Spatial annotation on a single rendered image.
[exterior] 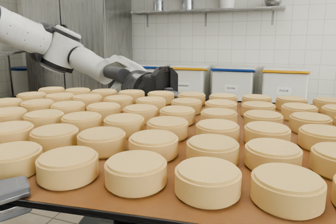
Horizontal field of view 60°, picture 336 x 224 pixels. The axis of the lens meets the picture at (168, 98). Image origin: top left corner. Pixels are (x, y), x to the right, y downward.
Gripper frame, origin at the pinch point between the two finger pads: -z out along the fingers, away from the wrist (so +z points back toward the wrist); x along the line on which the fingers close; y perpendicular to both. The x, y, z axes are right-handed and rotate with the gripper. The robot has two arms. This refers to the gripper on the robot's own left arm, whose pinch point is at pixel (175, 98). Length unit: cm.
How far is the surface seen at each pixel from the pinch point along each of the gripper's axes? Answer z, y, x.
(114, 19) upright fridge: 359, 133, 43
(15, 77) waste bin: 519, 11, -50
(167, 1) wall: 352, 218, 72
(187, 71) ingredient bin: 270, 199, -28
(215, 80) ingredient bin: 240, 223, -39
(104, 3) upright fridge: 344, 113, 62
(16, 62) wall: 576, 20, -28
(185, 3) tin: 308, 222, 64
